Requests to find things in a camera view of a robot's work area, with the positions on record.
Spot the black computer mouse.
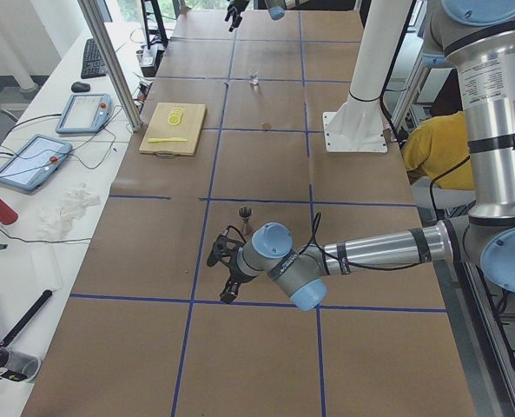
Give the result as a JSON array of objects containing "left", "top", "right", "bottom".
[{"left": 70, "top": 82, "right": 91, "bottom": 93}]

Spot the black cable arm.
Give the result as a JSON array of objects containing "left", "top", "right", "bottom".
[{"left": 295, "top": 211, "right": 353, "bottom": 275}]

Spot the white plastic chair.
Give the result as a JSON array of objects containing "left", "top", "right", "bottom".
[{"left": 411, "top": 176, "right": 475, "bottom": 212}]

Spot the yellow plastic knife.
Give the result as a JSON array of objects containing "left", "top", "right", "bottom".
[{"left": 148, "top": 136, "right": 188, "bottom": 143}]

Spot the black keyboard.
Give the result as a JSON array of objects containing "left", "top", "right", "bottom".
[{"left": 80, "top": 38, "right": 107, "bottom": 79}]

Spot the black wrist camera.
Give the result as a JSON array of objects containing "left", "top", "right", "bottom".
[{"left": 206, "top": 230, "right": 242, "bottom": 268}]

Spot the steel jigger measuring cup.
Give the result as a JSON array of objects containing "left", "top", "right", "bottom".
[{"left": 238, "top": 206, "right": 253, "bottom": 235}]

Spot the aluminium frame post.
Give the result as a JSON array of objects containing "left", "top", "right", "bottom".
[{"left": 77, "top": 0, "right": 142, "bottom": 132}]

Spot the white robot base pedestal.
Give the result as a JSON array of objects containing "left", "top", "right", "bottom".
[{"left": 323, "top": 0, "right": 414, "bottom": 153}]

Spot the crumpled white tissue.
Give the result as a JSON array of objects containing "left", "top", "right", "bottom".
[{"left": 36, "top": 182, "right": 101, "bottom": 241}]

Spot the teach pendant tablet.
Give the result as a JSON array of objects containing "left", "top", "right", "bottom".
[
  {"left": 56, "top": 93, "right": 112, "bottom": 135},
  {"left": 0, "top": 134, "right": 73, "bottom": 192}
]

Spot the clear glass cup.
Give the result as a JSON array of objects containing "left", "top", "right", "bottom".
[{"left": 248, "top": 70, "right": 259, "bottom": 87}]

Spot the person in yellow shirt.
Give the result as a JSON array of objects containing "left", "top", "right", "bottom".
[{"left": 402, "top": 69, "right": 474, "bottom": 191}]

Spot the bamboo cutting board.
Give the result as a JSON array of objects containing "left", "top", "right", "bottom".
[{"left": 139, "top": 103, "right": 207, "bottom": 156}]

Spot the far teach pendant tablet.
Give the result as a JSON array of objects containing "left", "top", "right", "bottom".
[{"left": 56, "top": 93, "right": 112, "bottom": 135}]

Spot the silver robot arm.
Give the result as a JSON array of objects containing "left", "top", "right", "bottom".
[
  {"left": 207, "top": 1, "right": 515, "bottom": 311},
  {"left": 225, "top": 0, "right": 300, "bottom": 32}
]

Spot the near teach pendant tablet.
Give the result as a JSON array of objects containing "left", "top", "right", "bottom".
[{"left": 0, "top": 134, "right": 73, "bottom": 192}]

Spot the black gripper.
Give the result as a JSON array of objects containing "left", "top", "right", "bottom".
[{"left": 220, "top": 255, "right": 255, "bottom": 303}]

